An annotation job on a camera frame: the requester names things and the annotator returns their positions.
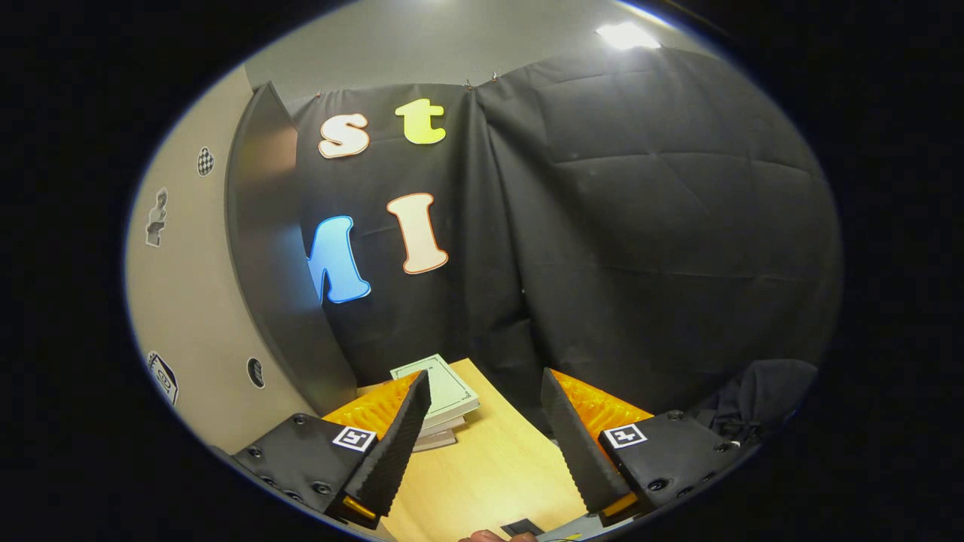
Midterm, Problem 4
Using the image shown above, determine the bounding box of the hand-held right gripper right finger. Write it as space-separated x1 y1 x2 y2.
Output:
539 367 754 526

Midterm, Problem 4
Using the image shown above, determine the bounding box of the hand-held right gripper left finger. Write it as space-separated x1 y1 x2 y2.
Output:
233 369 432 528

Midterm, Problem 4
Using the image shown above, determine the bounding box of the green book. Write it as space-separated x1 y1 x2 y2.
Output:
390 354 481 434

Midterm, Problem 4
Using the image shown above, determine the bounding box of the black bag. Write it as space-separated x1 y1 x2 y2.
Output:
689 358 820 452

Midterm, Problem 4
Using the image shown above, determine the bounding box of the black backdrop cloth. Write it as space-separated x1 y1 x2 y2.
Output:
290 45 844 437

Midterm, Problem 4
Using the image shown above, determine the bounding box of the long ceiling light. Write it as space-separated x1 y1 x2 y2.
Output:
595 21 662 50

